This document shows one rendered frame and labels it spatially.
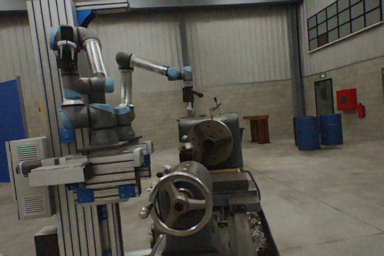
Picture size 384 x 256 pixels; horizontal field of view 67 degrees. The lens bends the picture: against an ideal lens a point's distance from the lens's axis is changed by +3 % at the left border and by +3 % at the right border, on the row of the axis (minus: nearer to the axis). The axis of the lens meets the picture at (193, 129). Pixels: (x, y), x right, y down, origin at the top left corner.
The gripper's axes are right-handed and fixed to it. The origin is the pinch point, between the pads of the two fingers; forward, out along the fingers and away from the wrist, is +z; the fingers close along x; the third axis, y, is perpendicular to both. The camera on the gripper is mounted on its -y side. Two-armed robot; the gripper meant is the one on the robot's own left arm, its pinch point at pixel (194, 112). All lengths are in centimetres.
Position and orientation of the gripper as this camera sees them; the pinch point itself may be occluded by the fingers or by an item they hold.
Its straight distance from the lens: 223.5
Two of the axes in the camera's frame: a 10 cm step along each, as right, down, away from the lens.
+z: 1.0, 9.9, 0.5
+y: -9.9, 0.9, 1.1
